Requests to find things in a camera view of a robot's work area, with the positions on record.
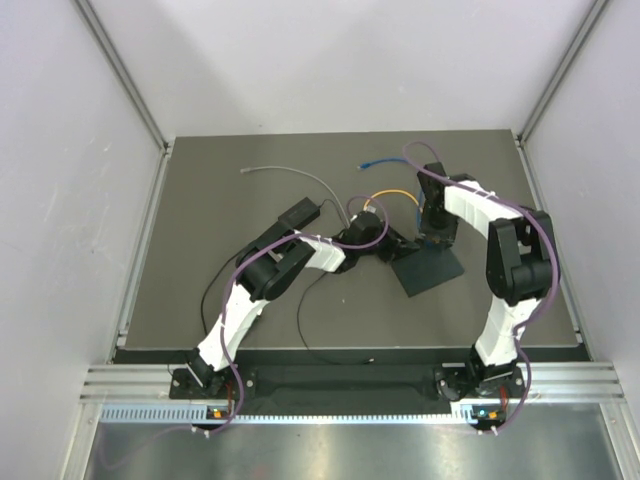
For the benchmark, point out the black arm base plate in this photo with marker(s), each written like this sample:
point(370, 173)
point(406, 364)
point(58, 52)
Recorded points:
point(432, 383)

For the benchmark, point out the grey slotted cable duct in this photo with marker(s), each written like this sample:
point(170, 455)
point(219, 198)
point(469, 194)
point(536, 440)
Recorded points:
point(204, 414)

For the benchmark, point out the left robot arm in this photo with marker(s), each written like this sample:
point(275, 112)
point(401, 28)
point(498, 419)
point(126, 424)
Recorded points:
point(267, 267)

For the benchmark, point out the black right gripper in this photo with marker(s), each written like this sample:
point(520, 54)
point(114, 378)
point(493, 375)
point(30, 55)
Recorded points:
point(446, 237)

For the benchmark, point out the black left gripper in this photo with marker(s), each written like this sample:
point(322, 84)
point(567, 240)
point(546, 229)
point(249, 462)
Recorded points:
point(395, 245)

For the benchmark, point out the dark grey network switch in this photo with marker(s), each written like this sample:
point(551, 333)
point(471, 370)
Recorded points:
point(426, 269)

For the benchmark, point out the aluminium frame rail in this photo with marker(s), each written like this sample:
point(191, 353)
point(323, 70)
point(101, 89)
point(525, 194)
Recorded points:
point(573, 382)

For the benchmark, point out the black power adapter brick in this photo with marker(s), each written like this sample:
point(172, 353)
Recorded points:
point(300, 214)

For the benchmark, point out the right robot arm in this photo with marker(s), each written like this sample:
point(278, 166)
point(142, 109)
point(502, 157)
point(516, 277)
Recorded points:
point(520, 270)

